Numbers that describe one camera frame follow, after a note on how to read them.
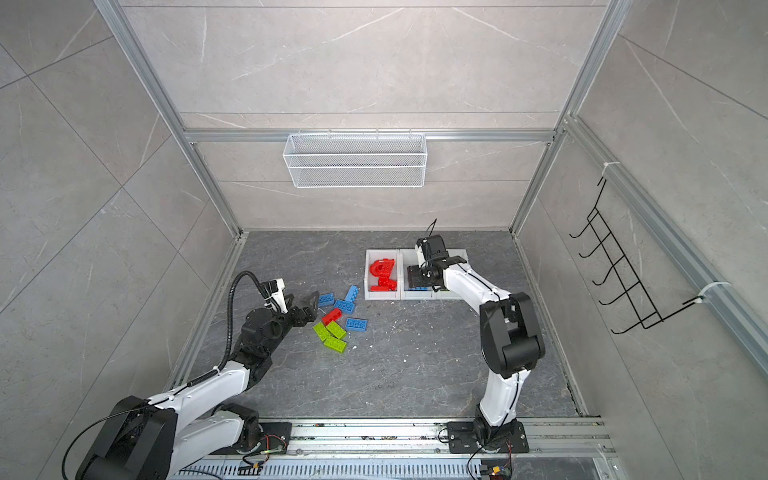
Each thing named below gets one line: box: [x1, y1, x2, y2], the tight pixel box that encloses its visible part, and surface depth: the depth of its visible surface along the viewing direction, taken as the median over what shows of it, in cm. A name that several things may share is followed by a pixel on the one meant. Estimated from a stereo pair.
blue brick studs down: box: [334, 299, 355, 315], surface depth 97 cm
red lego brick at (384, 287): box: [370, 283, 398, 291], surface depth 103 cm
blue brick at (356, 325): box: [346, 318, 368, 332], surface depth 95 cm
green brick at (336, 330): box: [325, 320, 347, 339], surface depth 92 cm
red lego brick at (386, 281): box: [378, 276, 397, 291], surface depth 103 cm
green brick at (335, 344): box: [324, 336, 347, 353], surface depth 90 cm
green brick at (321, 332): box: [312, 322, 330, 342], surface depth 94 cm
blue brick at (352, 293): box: [345, 285, 359, 302], surface depth 100 cm
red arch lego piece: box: [369, 258, 395, 278], surface depth 106 cm
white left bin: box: [364, 249, 401, 301], surface depth 100 cm
